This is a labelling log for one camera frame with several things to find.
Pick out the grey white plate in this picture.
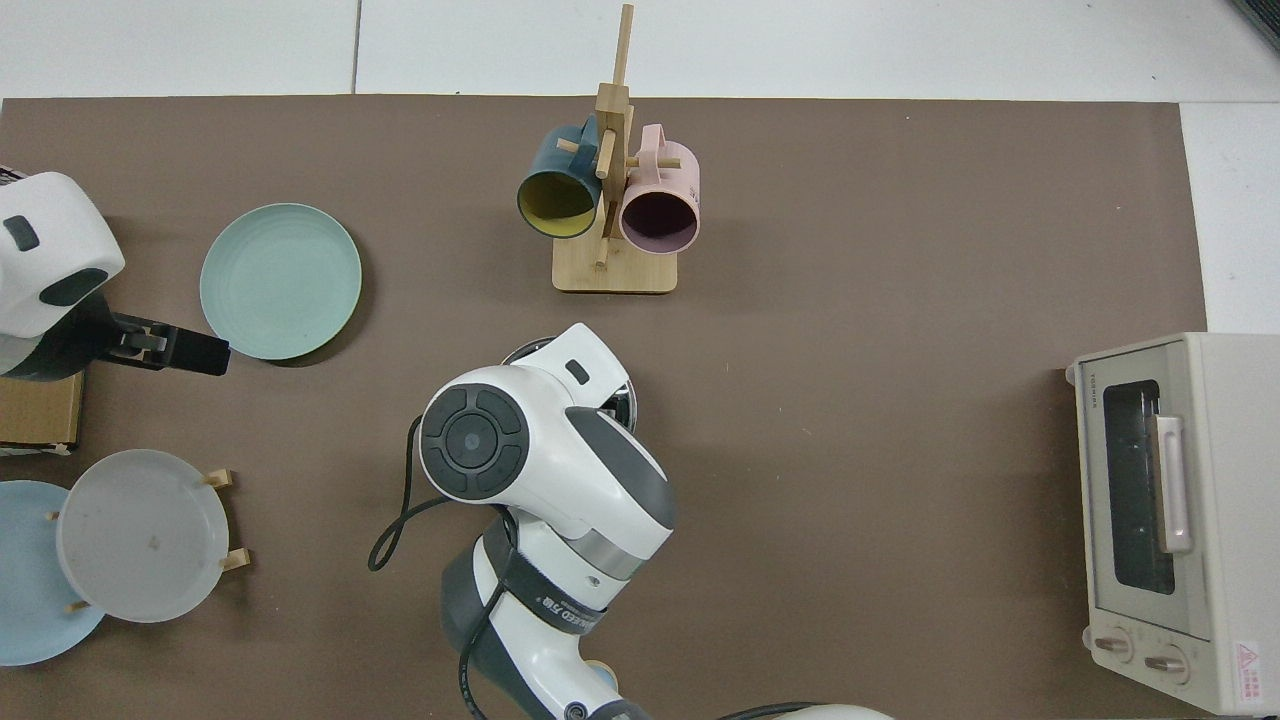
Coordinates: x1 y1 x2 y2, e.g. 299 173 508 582
56 449 231 624

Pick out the pale green plate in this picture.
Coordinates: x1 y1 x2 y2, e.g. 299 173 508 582
200 203 363 361

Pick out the black flat object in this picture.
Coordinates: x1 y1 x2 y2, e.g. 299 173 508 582
1228 0 1280 53

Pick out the glass lid with blue knob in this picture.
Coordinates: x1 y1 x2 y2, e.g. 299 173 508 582
498 338 637 433

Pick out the wooden plate rack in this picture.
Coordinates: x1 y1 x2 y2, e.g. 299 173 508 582
45 468 251 613

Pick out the dark teal mug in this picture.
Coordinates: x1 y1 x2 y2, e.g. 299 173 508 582
516 115 606 239

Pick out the pink mug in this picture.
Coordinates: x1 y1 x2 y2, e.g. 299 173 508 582
618 124 701 255

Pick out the pale toaster oven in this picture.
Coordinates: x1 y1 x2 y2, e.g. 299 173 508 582
1065 332 1280 716

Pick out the light blue plate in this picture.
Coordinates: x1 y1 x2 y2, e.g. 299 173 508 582
0 480 107 667

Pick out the wooden cup stand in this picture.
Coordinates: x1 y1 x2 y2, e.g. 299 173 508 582
552 3 681 295

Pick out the brown table cloth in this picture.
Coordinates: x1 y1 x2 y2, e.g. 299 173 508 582
0 95 1208 720

